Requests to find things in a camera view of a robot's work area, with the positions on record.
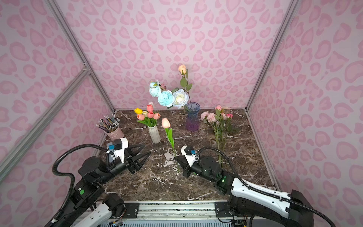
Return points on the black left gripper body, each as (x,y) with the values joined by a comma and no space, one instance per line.
(129,160)

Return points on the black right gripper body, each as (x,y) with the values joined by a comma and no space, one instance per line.
(187,166)

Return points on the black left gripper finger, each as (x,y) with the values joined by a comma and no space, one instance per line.
(135,149)
(138,161)

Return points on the pink tulip stem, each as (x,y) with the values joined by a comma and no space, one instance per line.
(169,133)

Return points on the purple glass vase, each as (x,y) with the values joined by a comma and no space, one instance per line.
(192,120)

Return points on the small pink twin rose stem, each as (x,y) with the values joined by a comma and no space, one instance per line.
(211,119)

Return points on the light pink double peony stem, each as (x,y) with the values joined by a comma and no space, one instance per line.
(221,127)

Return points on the magenta rose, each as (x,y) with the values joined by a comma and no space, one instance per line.
(230,129)

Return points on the salmon pink rose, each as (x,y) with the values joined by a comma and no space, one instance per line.
(218,110)

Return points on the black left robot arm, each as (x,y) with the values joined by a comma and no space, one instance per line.
(94,174)

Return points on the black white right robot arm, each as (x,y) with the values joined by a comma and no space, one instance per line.
(255,193)

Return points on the white ribbed vase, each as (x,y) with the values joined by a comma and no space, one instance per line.
(154,134)

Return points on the pink pen cup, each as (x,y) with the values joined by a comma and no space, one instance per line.
(116,134)

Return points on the tulip bunch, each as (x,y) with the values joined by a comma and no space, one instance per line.
(147,117)

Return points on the white rose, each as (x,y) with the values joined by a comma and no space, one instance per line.
(181,98)

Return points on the yellow peach rose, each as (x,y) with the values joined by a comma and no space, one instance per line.
(184,82)

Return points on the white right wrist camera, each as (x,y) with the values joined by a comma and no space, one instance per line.
(190,154)

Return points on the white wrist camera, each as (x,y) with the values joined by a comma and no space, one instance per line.
(116,149)
(190,154)

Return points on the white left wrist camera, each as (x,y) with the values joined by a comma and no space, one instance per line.
(116,149)

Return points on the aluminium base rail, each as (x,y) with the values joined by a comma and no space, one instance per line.
(114,207)

